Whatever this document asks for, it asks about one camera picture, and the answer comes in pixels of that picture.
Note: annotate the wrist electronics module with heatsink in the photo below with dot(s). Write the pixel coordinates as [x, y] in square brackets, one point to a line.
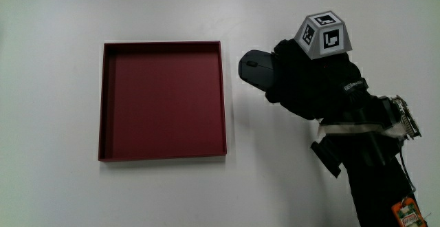
[405, 118]

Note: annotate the dark red square tray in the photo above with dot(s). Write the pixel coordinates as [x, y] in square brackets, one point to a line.
[165, 103]

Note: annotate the black forearm mount bracket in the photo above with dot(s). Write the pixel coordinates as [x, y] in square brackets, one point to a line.
[326, 156]

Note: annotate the person's right forearm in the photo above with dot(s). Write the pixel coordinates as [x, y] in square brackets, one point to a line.
[373, 185]

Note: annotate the person's right hand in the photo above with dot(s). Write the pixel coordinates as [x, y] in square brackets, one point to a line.
[309, 82]

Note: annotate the orange circuit board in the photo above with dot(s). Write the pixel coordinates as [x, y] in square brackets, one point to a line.
[408, 214]

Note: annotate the dark grey computer mouse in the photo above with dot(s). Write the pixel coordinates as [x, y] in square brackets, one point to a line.
[258, 70]

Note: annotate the white desk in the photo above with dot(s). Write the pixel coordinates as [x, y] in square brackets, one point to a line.
[51, 117]

